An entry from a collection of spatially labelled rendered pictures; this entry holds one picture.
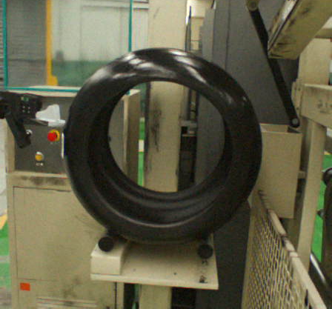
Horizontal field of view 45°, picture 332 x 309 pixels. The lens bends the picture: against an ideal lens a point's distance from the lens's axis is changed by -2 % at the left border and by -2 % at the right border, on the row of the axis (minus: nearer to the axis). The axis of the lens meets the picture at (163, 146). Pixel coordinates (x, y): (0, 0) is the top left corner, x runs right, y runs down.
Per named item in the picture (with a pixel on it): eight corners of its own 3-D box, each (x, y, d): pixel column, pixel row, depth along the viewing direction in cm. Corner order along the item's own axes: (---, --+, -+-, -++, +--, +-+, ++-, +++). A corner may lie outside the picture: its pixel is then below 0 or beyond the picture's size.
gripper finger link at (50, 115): (66, 109, 113) (35, 103, 114) (64, 129, 115) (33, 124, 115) (70, 107, 116) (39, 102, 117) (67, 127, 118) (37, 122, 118)
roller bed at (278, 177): (244, 197, 158) (250, 123, 152) (281, 199, 158) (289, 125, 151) (250, 216, 139) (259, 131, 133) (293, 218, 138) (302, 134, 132)
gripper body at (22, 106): (35, 98, 113) (-5, 90, 113) (32, 127, 114) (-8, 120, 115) (44, 95, 120) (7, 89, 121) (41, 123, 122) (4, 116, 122)
